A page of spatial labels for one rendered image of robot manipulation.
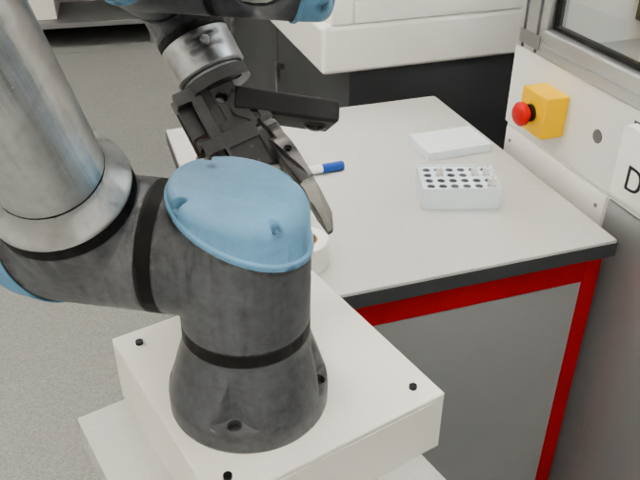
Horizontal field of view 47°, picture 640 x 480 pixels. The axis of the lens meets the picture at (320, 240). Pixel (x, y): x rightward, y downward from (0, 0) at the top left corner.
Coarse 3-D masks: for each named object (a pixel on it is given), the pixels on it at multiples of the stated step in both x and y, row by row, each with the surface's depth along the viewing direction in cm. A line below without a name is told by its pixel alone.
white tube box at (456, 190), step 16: (416, 176) 121; (432, 176) 119; (448, 176) 119; (464, 176) 120; (480, 176) 119; (432, 192) 115; (448, 192) 115; (464, 192) 115; (480, 192) 115; (496, 192) 115; (432, 208) 116; (448, 208) 116; (464, 208) 116; (480, 208) 117; (496, 208) 117
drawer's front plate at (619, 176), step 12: (624, 132) 104; (636, 132) 102; (624, 144) 105; (636, 144) 102; (624, 156) 105; (636, 156) 103; (624, 168) 105; (636, 168) 103; (612, 180) 108; (624, 180) 106; (636, 180) 103; (612, 192) 109; (624, 192) 106; (636, 204) 104
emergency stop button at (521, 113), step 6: (522, 102) 119; (516, 108) 119; (522, 108) 118; (528, 108) 118; (516, 114) 120; (522, 114) 118; (528, 114) 118; (516, 120) 120; (522, 120) 119; (528, 120) 119
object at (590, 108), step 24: (528, 72) 127; (552, 72) 121; (576, 96) 116; (600, 96) 110; (576, 120) 117; (600, 120) 111; (624, 120) 106; (552, 144) 124; (576, 144) 118; (600, 144) 112; (576, 168) 119; (600, 168) 113
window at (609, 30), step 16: (576, 0) 115; (592, 0) 111; (608, 0) 108; (624, 0) 105; (560, 16) 119; (576, 16) 115; (592, 16) 112; (608, 16) 108; (624, 16) 105; (576, 32) 116; (592, 32) 112; (608, 32) 109; (624, 32) 106; (608, 48) 110; (624, 48) 106
